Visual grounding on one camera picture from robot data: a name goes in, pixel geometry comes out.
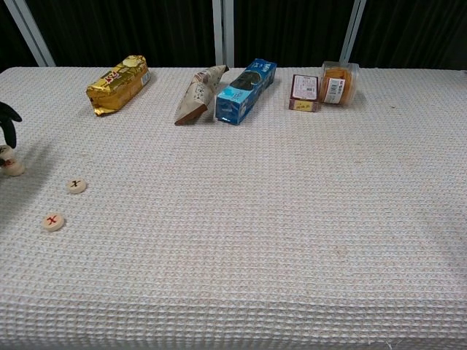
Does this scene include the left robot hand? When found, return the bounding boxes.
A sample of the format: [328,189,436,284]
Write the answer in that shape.
[0,101,23,149]

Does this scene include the black curtain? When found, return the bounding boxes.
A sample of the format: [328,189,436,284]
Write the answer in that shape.
[25,0,216,69]
[233,0,355,69]
[0,0,41,72]
[350,0,467,70]

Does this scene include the gold snack bag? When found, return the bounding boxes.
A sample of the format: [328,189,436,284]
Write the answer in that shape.
[85,55,152,117]

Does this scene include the beige brown snack packet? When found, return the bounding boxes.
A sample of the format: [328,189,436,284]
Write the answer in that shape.
[174,64,230,126]

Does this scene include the blue cookie box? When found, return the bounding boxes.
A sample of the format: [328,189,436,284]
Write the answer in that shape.
[215,58,277,126]

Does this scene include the beige waffle table cloth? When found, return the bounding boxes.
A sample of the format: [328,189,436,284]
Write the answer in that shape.
[0,66,467,350]

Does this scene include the small maroon box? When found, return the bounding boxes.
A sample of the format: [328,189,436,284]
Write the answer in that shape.
[288,74,321,112]

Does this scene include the clear tub orange cookies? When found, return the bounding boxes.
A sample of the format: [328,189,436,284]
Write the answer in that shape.
[318,61,360,107]

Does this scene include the aluminium frame post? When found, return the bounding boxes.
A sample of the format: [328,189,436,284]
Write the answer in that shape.
[212,0,235,69]
[3,0,55,67]
[339,0,367,63]

